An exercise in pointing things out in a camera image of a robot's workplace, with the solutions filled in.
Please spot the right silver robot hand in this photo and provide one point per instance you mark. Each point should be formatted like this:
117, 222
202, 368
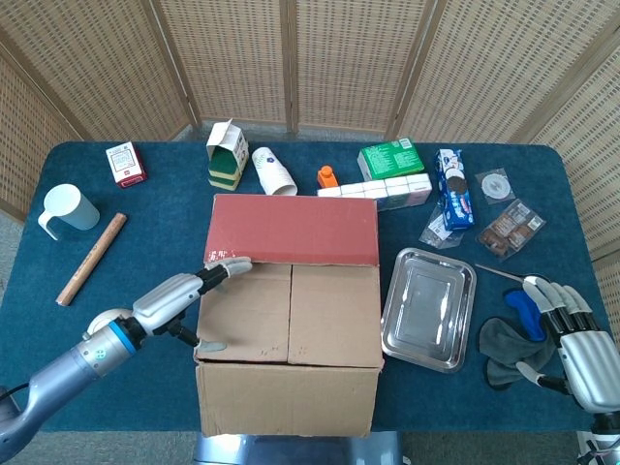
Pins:
591, 363

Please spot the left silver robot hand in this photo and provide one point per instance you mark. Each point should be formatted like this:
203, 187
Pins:
164, 302

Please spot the large brown cardboard box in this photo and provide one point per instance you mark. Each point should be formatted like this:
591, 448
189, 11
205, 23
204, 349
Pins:
290, 310

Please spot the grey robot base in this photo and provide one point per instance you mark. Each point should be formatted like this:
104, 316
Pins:
295, 450

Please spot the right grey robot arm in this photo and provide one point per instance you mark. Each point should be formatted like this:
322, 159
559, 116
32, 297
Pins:
603, 436

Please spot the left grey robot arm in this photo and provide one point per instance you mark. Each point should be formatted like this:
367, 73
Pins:
63, 378

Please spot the small red white box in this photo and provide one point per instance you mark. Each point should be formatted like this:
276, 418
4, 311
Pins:
125, 164

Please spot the blue cookie package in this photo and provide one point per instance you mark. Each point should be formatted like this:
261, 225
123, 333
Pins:
453, 191

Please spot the green cardboard box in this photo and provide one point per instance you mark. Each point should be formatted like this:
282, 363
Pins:
390, 157

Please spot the white round dome object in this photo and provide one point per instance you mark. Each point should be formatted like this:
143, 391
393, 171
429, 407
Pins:
109, 317

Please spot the grey cloth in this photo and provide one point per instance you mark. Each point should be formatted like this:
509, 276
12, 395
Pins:
508, 349

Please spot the wooden rolling pin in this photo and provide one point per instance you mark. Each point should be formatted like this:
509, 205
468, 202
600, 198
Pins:
92, 259

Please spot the blue tablecloth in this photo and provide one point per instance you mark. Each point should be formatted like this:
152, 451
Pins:
160, 397

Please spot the metal spoon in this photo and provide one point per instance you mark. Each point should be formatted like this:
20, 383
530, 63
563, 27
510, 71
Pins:
504, 275

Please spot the white plastic mug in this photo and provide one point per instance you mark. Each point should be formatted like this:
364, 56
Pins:
70, 208

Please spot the brown snacks clear package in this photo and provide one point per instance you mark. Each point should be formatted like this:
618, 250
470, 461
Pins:
511, 230

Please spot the white carton with sponges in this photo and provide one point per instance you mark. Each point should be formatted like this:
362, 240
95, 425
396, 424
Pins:
225, 157

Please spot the white paper cup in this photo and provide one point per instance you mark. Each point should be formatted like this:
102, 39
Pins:
273, 172

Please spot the stainless steel tray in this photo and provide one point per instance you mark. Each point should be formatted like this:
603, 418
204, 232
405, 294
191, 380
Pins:
428, 310

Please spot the round disc in clear bag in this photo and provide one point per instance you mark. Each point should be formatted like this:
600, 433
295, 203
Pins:
495, 185

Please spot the clear plastic packet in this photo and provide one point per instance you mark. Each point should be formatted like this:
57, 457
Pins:
436, 232

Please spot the small orange bottle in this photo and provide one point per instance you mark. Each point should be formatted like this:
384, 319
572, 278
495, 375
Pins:
327, 178

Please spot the white tissue multipack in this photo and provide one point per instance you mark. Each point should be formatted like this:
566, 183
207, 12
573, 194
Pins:
387, 191

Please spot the woven folding screen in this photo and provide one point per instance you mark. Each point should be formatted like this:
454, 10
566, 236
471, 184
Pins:
339, 63

